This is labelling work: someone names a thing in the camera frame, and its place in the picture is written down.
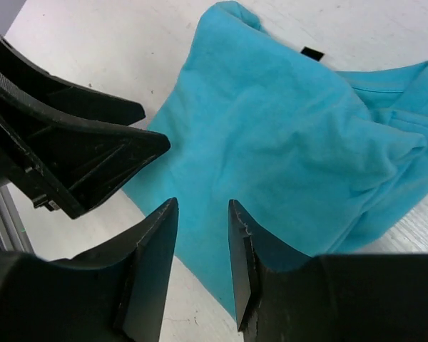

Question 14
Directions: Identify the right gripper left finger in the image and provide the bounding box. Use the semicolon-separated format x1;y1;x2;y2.
0;198;178;341

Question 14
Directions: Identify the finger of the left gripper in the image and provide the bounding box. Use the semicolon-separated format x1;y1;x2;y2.
0;72;170;219
0;35;146;125

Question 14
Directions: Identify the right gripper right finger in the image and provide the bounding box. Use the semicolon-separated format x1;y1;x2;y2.
228;199;428;341

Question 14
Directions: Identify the teal t shirt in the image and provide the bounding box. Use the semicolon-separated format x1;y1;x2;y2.
124;1;428;314

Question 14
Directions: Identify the aluminium rail frame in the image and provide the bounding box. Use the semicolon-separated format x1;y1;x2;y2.
0;186;34;254

